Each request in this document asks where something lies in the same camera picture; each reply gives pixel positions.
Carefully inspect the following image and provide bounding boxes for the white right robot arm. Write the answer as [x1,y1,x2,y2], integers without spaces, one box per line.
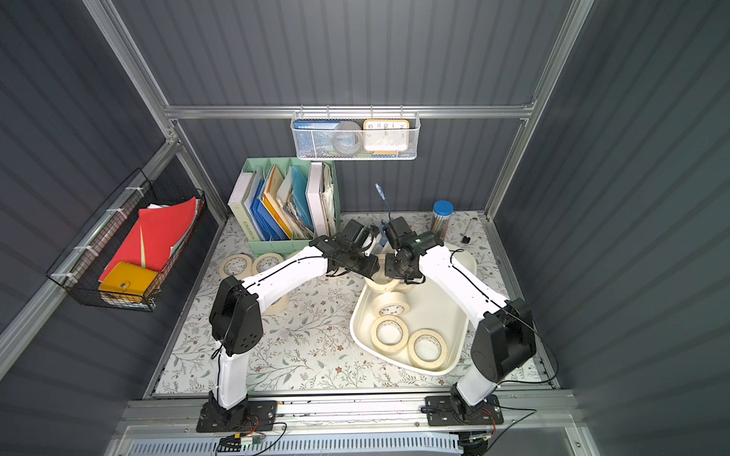
[384,218,536,412]

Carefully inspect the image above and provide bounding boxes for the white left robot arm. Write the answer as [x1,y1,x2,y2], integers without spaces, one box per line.
[209,220,379,412]

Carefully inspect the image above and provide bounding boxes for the white plastic storage box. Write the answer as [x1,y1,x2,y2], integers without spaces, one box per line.
[350,280,470,376]

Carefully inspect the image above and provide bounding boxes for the grey tape roll in basket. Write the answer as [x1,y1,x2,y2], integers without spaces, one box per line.
[332,121,362,156]

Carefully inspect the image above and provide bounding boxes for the blue box in basket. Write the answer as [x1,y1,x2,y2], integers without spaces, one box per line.
[291,120,340,161]

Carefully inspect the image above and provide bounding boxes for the white binder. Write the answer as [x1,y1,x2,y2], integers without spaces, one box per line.
[306,163,329,237]

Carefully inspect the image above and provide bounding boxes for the clear tube of coloured pencils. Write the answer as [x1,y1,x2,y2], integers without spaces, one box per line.
[430,199,454,241]

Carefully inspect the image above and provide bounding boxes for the mint green file organizer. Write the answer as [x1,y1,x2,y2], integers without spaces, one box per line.
[241,158,341,257]

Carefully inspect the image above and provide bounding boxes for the floral patterned table mat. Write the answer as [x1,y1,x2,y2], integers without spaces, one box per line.
[150,212,546,395]

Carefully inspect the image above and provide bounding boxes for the blue folder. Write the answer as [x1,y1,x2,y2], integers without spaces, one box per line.
[245,172,288,241]

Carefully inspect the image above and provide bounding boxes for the yellow white alarm clock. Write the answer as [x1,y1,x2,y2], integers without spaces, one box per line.
[362,119,411,154]

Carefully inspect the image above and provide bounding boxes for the cream book with black lettering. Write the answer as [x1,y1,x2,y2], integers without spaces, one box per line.
[228,171,260,241]

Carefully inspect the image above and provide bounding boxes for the red paper folder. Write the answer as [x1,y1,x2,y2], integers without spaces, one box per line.
[99,198,202,284]

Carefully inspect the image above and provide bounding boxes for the yellow wallet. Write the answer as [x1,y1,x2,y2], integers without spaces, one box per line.
[99,261,158,296]

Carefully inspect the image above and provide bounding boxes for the white wire wall basket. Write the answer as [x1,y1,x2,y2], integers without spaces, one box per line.
[290,109,421,162]

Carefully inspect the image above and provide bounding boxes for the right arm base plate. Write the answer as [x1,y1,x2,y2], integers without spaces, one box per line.
[420,395,504,427]

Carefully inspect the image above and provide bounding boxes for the white slotted cable duct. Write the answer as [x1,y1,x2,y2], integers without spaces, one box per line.
[121,432,462,455]

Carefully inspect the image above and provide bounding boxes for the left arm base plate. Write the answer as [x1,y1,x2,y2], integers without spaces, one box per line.
[196,399,278,433]

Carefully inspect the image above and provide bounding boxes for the black wire side basket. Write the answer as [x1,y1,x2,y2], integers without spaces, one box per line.
[47,170,206,312]

